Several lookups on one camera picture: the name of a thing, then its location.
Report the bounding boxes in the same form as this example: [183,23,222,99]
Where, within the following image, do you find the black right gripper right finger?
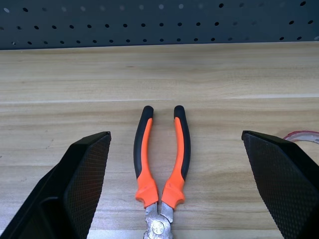
[241,130,319,239]

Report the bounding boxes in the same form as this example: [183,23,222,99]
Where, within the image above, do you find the dark blue perforated pegboard panel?
[0,0,319,51]

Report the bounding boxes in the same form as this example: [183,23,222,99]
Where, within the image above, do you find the orange and black pliers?
[133,105,191,239]

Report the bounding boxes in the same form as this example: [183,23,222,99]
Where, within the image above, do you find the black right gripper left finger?
[0,131,112,239]

